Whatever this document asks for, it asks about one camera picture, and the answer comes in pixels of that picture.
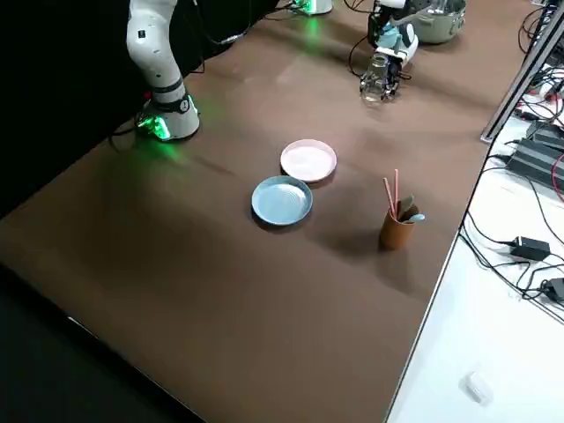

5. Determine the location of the light blue plate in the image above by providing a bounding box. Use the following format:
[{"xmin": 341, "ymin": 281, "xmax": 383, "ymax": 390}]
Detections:
[{"xmin": 251, "ymin": 175, "xmax": 315, "ymax": 227}]

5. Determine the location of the clear glass jar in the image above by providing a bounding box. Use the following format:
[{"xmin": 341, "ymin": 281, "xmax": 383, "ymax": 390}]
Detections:
[{"xmin": 360, "ymin": 55, "xmax": 396, "ymax": 103}]

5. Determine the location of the aluminium profile post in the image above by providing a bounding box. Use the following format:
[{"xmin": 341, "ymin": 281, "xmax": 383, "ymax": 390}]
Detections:
[{"xmin": 479, "ymin": 26, "xmax": 559, "ymax": 143}]

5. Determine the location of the glass pot lid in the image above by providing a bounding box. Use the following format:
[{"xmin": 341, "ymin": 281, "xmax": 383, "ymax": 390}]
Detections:
[{"xmin": 429, "ymin": 0, "xmax": 464, "ymax": 14}]

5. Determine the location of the pale pink plate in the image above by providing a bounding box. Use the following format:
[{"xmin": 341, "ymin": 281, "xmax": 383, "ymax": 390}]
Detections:
[{"xmin": 280, "ymin": 138, "xmax": 338, "ymax": 183}]

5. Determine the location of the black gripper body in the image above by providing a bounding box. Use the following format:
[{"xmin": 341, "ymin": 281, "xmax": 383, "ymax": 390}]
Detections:
[
  {"xmin": 372, "ymin": 4, "xmax": 411, "ymax": 22},
  {"xmin": 385, "ymin": 48, "xmax": 406, "ymax": 85}
]

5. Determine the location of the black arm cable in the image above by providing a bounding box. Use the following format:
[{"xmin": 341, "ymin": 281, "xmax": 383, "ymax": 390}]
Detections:
[{"xmin": 349, "ymin": 34, "xmax": 375, "ymax": 78}]

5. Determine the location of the brown utensil cup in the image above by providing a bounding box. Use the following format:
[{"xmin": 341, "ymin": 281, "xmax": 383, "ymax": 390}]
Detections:
[{"xmin": 379, "ymin": 207, "xmax": 418, "ymax": 251}]

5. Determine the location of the small white plastic object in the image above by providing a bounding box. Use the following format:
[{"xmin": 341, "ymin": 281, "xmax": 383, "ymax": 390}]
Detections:
[{"xmin": 460, "ymin": 371, "xmax": 493, "ymax": 404}]

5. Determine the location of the black power brick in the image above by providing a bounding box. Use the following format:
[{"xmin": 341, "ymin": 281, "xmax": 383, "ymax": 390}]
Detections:
[
  {"xmin": 505, "ymin": 138, "xmax": 564, "ymax": 191},
  {"xmin": 526, "ymin": 122, "xmax": 564, "ymax": 149}
]

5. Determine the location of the stainless steel pot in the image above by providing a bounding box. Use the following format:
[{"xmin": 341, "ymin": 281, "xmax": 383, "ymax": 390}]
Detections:
[{"xmin": 416, "ymin": 0, "xmax": 467, "ymax": 44}]

